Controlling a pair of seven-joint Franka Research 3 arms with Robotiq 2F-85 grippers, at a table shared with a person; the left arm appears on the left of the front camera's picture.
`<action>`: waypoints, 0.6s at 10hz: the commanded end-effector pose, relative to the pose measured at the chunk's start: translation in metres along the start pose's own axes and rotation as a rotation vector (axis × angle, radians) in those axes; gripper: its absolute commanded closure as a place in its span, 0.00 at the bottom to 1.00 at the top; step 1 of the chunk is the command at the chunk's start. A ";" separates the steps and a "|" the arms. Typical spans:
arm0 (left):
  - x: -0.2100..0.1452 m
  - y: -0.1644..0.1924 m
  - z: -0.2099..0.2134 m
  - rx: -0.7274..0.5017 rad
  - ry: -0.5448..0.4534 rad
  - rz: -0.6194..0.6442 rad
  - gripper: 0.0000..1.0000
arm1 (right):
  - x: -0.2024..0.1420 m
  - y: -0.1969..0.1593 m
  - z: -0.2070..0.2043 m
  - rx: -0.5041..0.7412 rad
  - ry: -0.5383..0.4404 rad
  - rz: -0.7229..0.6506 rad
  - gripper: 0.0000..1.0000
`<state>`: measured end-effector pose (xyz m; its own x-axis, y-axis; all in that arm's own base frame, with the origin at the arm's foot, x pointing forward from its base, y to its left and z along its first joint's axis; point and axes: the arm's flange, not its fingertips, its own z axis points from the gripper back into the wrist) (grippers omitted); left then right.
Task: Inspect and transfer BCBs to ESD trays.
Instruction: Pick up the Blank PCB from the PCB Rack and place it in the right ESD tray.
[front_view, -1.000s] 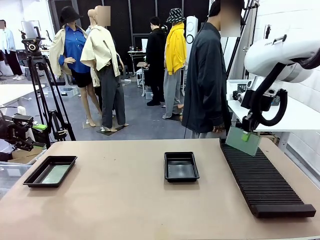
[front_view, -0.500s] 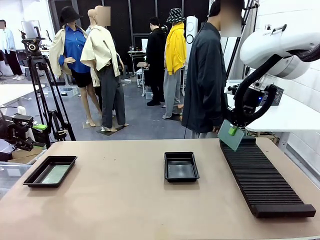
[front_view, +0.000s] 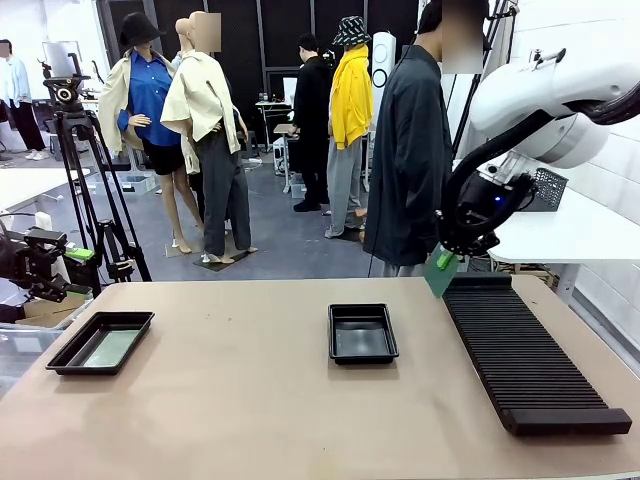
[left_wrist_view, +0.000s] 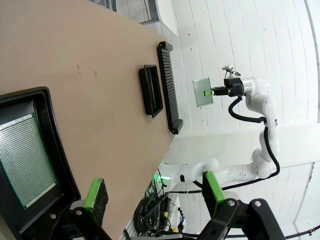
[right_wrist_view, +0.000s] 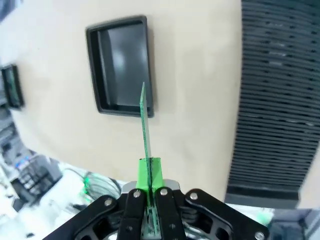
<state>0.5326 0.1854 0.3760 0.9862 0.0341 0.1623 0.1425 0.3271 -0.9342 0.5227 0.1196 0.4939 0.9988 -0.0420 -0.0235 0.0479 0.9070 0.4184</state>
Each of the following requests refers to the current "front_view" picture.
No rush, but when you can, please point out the mannequin in cream jacket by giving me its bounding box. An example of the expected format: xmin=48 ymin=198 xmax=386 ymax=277
xmin=159 ymin=9 xmax=260 ymax=266

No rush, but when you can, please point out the black camera tripod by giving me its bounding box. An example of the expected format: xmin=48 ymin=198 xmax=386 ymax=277
xmin=52 ymin=112 xmax=154 ymax=296

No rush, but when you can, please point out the person in black clothes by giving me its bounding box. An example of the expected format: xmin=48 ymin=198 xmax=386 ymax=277
xmin=288 ymin=32 xmax=334 ymax=214

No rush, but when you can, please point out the black brimmed hat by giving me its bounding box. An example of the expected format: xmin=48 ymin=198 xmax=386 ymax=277
xmin=118 ymin=12 xmax=167 ymax=50

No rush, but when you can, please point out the dark mannequin base plate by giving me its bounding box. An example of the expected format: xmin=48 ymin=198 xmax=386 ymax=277
xmin=192 ymin=248 xmax=250 ymax=273

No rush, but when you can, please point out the mannequin in blue shirt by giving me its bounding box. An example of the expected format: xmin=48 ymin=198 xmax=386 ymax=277
xmin=97 ymin=12 xmax=204 ymax=256

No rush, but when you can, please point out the patterned bucket hat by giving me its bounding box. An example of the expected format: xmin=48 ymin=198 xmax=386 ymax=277
xmin=332 ymin=15 xmax=373 ymax=47

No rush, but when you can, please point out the white side table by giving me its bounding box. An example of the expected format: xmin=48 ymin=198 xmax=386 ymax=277
xmin=487 ymin=187 xmax=640 ymax=306

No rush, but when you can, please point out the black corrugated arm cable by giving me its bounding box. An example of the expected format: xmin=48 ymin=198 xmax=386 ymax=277
xmin=439 ymin=79 xmax=640 ymax=241

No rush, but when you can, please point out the clear floor storage box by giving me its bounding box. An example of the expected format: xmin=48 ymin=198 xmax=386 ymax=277
xmin=118 ymin=173 xmax=160 ymax=197

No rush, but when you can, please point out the small brown side table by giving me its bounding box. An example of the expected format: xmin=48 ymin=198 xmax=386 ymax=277
xmin=272 ymin=123 xmax=301 ymax=195

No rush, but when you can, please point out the person in dark jacket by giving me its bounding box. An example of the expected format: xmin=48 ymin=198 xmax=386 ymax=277
xmin=362 ymin=0 xmax=489 ymax=279

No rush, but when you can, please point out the black mesh basket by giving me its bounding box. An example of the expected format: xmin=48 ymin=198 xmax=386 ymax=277
xmin=519 ymin=167 xmax=570 ymax=214

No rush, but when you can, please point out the small black ESD tray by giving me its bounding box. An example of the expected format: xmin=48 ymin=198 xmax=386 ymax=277
xmin=327 ymin=302 xmax=400 ymax=365

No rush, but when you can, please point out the green circuit board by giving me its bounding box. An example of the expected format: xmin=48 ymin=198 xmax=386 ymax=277
xmin=423 ymin=243 xmax=461 ymax=300
xmin=82 ymin=328 xmax=142 ymax=369

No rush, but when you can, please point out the mannequin in yellow hoodie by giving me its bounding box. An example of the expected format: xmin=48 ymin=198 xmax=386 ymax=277
xmin=323 ymin=14 xmax=375 ymax=240

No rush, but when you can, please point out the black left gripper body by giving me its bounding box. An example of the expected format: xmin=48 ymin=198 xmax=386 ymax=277
xmin=9 ymin=242 xmax=69 ymax=304

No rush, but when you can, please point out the black stand pole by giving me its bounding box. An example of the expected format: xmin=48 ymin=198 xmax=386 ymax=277
xmin=452 ymin=0 xmax=521 ymax=156

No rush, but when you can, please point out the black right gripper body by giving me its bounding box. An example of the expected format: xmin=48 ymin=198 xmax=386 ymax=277
xmin=435 ymin=167 xmax=535 ymax=259

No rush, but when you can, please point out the black slotted board rack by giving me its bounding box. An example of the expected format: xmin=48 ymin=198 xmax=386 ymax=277
xmin=441 ymin=272 xmax=633 ymax=437

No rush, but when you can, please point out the white work table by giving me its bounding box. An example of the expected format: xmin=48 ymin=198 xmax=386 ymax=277
xmin=0 ymin=167 xmax=92 ymax=214

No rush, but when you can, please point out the person in light shirt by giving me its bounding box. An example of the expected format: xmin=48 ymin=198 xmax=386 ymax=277
xmin=0 ymin=38 xmax=51 ymax=162

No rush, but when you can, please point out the white desk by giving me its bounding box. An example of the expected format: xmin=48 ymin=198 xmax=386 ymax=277
xmin=254 ymin=99 xmax=296 ymax=151

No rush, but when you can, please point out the large black ESD tray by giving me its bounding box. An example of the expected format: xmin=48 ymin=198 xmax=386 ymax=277
xmin=45 ymin=310 xmax=156 ymax=377

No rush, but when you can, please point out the white tower fan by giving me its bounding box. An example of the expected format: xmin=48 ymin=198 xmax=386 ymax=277
xmin=370 ymin=31 xmax=400 ymax=109

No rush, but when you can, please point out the brown cardboard box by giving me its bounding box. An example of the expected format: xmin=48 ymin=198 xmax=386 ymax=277
xmin=14 ymin=292 xmax=95 ymax=330

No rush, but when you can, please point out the clear acrylic box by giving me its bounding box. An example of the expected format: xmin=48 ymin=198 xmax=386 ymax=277
xmin=0 ymin=322 xmax=65 ymax=399

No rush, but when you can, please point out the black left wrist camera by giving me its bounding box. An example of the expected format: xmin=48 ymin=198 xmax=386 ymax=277
xmin=23 ymin=227 xmax=69 ymax=251

